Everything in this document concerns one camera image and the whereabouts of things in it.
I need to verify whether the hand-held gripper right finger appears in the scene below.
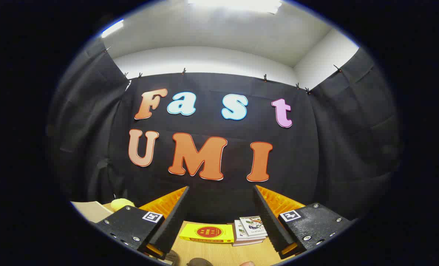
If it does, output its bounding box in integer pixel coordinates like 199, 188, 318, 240
253, 185, 353, 260

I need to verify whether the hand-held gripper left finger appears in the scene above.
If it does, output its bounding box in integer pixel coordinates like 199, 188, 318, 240
94, 186, 190, 261

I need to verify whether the cream fabric storage box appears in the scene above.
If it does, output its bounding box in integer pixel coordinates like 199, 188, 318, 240
72, 201, 113, 223

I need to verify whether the pale pink book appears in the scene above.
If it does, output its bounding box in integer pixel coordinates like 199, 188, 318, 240
232, 238, 266, 247

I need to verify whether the white illustrated book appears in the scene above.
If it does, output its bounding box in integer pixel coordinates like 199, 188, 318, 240
234, 220, 264, 241

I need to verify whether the yellow book with red circle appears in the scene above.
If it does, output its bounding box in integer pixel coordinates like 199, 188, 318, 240
179, 223, 235, 243

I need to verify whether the yellow bun plush toy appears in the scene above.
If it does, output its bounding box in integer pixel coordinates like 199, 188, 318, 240
110, 198, 136, 212

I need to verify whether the small ceiling light panel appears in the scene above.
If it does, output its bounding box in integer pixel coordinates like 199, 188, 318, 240
101, 19, 125, 38

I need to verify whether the large ceiling light panel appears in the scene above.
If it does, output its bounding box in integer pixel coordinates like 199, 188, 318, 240
188, 0, 282, 14

